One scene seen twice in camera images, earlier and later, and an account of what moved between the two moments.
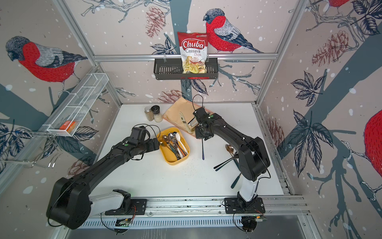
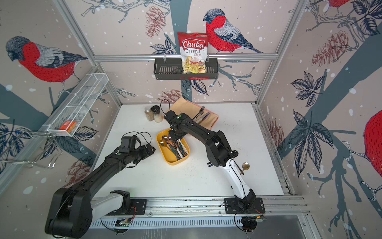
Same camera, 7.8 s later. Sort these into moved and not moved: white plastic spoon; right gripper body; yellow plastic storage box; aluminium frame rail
Moved: right gripper body
Not moved: aluminium frame rail; white plastic spoon; yellow plastic storage box
